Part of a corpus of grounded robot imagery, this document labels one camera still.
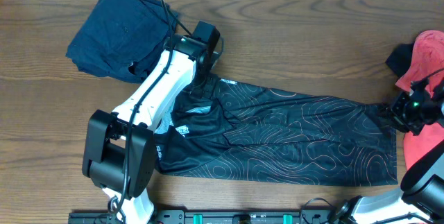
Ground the folded navy blue garment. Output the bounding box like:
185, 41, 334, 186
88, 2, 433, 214
66, 0, 176, 83

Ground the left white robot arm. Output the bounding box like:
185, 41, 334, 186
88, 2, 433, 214
69, 33, 223, 223

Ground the black garment under red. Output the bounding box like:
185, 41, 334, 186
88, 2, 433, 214
385, 43, 413, 78

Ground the black orange patterned jersey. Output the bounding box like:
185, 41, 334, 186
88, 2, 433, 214
155, 77, 398, 187

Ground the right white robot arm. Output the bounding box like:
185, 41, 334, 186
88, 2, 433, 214
328, 89, 443, 223

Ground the red mesh garment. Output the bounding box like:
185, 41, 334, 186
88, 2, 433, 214
395, 30, 444, 171

